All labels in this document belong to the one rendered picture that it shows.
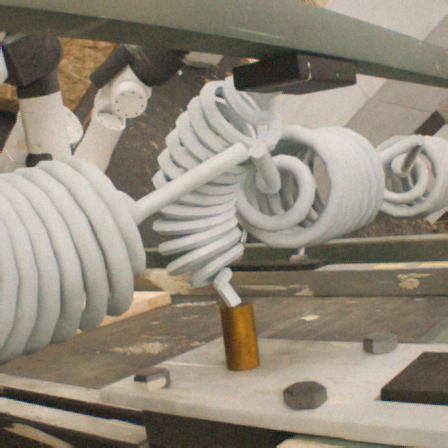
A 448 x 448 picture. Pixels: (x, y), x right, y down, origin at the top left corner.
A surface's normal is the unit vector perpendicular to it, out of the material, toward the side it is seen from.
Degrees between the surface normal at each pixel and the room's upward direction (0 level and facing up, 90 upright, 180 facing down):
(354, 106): 90
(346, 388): 53
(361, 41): 37
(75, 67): 90
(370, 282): 90
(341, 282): 90
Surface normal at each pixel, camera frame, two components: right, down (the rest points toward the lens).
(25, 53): 0.59, 0.23
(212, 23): 0.80, -0.06
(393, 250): -0.58, 0.13
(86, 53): 0.35, 0.76
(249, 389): -0.12, -0.99
